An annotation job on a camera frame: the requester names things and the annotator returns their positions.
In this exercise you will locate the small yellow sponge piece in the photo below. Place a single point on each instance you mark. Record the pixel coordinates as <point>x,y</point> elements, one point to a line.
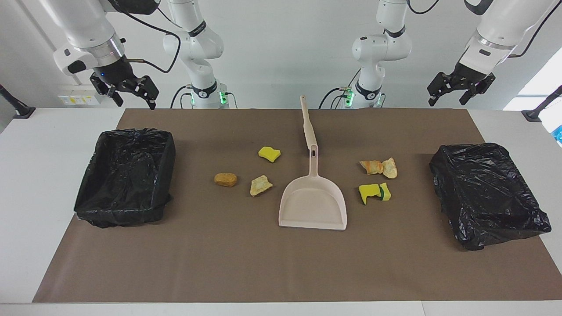
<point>269,153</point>

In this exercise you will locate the bin with black bag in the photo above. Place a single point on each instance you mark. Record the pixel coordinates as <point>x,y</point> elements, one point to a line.
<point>125,175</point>
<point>487,193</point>

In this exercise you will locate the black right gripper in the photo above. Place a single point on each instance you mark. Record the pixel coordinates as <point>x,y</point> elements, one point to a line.
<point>116,72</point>

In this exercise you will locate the blue object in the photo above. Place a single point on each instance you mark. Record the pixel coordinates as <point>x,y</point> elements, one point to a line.
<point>558,134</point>

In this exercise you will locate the beige ridged bread piece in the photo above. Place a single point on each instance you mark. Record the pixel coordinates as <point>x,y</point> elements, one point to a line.
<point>389,168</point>

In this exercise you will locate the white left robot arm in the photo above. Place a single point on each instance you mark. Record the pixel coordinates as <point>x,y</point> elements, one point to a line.
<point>500,26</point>

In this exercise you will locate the orange striped bread piece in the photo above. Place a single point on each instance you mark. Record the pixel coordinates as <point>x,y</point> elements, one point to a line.
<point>371,166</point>

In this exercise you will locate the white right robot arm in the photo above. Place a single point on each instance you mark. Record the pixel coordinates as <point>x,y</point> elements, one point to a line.
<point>83,26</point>

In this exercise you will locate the white wall socket box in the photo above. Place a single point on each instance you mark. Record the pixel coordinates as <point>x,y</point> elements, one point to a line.
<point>79,97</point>

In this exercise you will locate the brown bread nugget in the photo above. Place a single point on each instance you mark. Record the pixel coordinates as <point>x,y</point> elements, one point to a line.
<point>225,179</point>

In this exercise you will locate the beige rough foam chunk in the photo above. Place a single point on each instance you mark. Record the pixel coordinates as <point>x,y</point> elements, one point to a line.
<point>261,185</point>

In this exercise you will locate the brown paper table mat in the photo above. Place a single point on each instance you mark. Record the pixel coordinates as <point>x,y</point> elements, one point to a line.
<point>281,263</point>

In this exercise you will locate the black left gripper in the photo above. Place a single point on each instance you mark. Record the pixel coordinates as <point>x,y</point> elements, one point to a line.
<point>465,75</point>

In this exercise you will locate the pink plastic dustpan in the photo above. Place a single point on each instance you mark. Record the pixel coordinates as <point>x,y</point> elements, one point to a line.
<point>312,206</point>

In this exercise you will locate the large yellow sponge piece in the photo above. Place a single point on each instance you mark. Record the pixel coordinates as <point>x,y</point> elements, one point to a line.
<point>368,192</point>

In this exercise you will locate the yellow green sponge piece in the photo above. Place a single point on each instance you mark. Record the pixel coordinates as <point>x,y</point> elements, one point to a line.
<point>385,192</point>

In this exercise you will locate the pink brush black bristles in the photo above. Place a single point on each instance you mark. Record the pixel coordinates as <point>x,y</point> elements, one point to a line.
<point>307,127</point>

